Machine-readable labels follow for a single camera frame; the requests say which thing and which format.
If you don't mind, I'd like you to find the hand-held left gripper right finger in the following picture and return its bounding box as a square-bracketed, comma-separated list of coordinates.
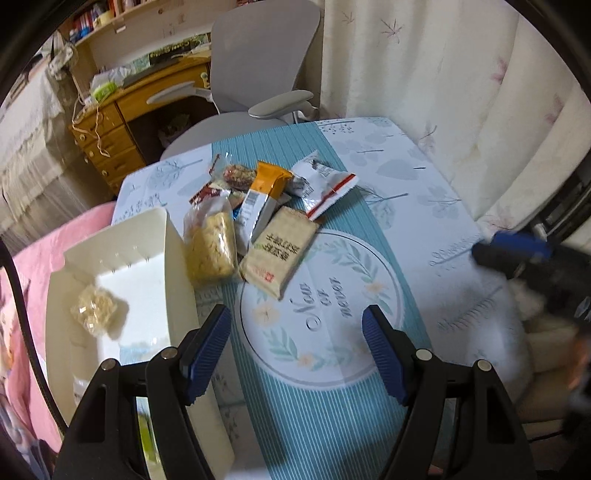
[361, 305, 539, 480]

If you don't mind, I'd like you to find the white charger cable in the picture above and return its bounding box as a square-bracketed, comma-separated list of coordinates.
[71, 92, 109, 158]

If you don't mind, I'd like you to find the grey office chair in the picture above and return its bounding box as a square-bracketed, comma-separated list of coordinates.
[147, 0, 322, 160]

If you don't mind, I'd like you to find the waste bin under desk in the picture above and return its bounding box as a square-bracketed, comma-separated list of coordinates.
[157, 115, 195, 148]

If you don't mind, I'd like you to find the brown snack packet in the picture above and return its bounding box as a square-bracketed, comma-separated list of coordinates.
[188, 181, 232, 206]

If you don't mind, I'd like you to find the white plastic bag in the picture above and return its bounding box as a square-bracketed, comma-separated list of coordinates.
[90, 67, 134, 88]

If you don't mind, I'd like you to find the small rice cracker packet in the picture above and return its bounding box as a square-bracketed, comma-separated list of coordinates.
[70, 285, 130, 337]

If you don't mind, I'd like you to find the black keyboard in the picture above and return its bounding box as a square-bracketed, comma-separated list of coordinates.
[122, 62, 185, 86]

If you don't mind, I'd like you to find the floral hanging bag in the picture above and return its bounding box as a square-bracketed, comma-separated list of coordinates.
[46, 44, 77, 77]

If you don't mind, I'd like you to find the white red-edged snack packet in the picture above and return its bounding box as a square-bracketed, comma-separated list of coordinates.
[290, 150, 358, 221]

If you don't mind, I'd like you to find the beige biscuit packet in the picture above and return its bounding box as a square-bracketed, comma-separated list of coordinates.
[239, 206, 321, 300]

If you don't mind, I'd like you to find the blue grey cloth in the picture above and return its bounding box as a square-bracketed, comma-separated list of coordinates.
[0, 397, 54, 480]

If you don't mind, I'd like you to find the wooden bookshelf hutch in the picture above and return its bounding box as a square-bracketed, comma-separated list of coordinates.
[60, 0, 241, 88]

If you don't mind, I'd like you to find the orange snack packet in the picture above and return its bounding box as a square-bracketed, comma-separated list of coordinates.
[235, 161, 295, 252]

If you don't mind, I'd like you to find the clear granola bar wrapper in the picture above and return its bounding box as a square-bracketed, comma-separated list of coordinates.
[210, 154, 258, 191]

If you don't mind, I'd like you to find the white plastic tray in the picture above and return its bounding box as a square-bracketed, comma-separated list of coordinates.
[45, 206, 236, 480]

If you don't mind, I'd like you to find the large rice cracker packet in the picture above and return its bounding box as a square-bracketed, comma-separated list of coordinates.
[183, 199, 239, 287]

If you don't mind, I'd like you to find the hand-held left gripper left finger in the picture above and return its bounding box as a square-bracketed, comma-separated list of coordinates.
[53, 305, 232, 480]

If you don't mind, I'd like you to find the white floral curtain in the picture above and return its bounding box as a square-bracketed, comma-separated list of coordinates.
[318, 0, 591, 416]

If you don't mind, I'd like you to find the wooden desk with drawers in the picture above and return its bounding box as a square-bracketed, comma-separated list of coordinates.
[69, 55, 213, 195]

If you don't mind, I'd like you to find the bookshelf with books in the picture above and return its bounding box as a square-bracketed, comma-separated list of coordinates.
[69, 0, 148, 42]

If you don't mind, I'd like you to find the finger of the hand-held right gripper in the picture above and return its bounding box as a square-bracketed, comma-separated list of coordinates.
[472, 232, 555, 278]

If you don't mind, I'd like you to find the pink blanket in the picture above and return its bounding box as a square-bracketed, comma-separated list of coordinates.
[0, 203, 116, 444]

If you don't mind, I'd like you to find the black cable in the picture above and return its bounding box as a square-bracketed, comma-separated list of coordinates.
[0, 240, 70, 430]

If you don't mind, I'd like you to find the dark lettered sign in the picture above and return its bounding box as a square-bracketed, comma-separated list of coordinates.
[148, 39, 213, 63]

